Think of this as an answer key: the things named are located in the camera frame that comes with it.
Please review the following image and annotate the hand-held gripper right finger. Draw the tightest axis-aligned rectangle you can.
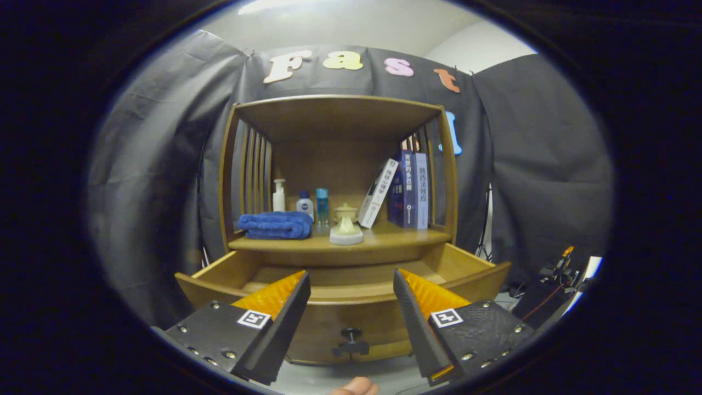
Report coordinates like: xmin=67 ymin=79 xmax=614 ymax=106
xmin=393 ymin=268 xmax=536 ymax=387

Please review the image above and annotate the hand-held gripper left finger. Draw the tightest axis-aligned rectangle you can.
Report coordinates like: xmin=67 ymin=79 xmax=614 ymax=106
xmin=165 ymin=270 xmax=312 ymax=386

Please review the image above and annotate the wooden drawer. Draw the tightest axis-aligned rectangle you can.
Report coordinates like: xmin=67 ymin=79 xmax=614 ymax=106
xmin=174 ymin=242 xmax=512 ymax=363

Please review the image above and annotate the black drawer knob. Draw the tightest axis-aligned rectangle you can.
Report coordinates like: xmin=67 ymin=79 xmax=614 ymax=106
xmin=332 ymin=327 xmax=371 ymax=357

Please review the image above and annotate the pale green soap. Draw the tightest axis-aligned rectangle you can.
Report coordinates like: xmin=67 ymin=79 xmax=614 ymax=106
xmin=329 ymin=215 xmax=365 ymax=246

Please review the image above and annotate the wooden countertop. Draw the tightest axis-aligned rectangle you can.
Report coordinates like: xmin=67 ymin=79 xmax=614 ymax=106
xmin=228 ymin=219 xmax=454 ymax=254

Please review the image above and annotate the wooden cabinet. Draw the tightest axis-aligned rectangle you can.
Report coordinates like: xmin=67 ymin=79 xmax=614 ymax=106
xmin=218 ymin=94 xmax=458 ymax=365

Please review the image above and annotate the blue folded towel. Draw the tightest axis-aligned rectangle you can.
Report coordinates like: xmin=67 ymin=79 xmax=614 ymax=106
xmin=237 ymin=211 xmax=314 ymax=240

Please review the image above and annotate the black tripod stand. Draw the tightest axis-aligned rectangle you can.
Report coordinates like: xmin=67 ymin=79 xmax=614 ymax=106
xmin=474 ymin=184 xmax=494 ymax=261

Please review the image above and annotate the white bottle with blue cap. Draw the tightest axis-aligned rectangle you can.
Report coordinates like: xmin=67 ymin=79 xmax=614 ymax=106
xmin=296 ymin=190 xmax=315 ymax=221

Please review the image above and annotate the clear blue bottle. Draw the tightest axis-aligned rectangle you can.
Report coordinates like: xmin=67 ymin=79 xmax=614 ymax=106
xmin=315 ymin=188 xmax=330 ymax=227

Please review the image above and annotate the black equipment with orange part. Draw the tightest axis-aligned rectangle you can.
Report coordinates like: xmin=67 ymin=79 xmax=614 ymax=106
xmin=510 ymin=246 xmax=604 ymax=330

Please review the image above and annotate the light blue book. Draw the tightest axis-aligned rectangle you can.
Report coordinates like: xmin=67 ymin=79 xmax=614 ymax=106
xmin=414 ymin=153 xmax=429 ymax=230

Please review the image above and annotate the dark blue book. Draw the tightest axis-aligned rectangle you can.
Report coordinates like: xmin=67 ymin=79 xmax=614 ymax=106
xmin=388 ymin=151 xmax=416 ymax=229

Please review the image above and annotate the white book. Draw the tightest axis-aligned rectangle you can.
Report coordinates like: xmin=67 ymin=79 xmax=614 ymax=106
xmin=358 ymin=159 xmax=399 ymax=229

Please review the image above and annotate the black backdrop cloth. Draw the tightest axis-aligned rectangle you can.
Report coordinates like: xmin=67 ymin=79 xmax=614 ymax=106
xmin=88 ymin=29 xmax=614 ymax=330

